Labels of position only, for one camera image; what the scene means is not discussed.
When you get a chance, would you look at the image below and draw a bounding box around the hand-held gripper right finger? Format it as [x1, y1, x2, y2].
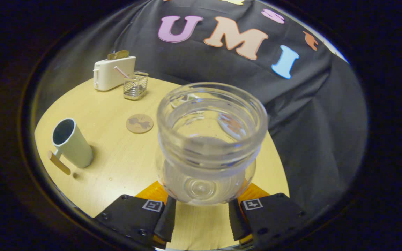
[228, 183, 306, 249]

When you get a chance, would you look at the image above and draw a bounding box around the wooden table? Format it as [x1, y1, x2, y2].
[35, 77, 290, 251]

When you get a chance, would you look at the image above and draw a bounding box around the brown toast slice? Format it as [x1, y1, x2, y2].
[107, 50, 130, 60]

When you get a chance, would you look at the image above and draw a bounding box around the black backdrop cloth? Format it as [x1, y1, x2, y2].
[35, 0, 368, 223]

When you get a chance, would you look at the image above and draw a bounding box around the white toaster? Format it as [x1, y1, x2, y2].
[93, 56, 136, 92]

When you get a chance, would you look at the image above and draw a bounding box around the pink striped straw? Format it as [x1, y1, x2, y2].
[114, 66, 139, 86]

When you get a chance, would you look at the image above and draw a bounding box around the round cork coaster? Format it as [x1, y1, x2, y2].
[126, 114, 154, 134]

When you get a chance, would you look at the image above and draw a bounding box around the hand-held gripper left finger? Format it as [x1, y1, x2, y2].
[94, 181, 177, 250]

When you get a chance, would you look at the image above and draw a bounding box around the pale green cup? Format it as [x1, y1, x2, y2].
[47, 118, 94, 175]

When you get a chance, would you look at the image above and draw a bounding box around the metal wire basket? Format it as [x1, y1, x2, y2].
[123, 71, 149, 101]

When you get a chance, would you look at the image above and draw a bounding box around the clear glass bottle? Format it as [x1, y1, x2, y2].
[156, 82, 268, 205]

